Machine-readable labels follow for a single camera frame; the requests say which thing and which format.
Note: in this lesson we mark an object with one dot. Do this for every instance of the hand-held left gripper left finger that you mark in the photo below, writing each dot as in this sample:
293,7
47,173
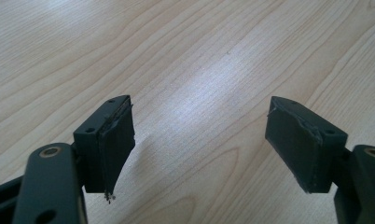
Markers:
105,149

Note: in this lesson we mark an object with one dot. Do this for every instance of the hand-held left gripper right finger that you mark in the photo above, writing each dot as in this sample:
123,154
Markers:
303,146

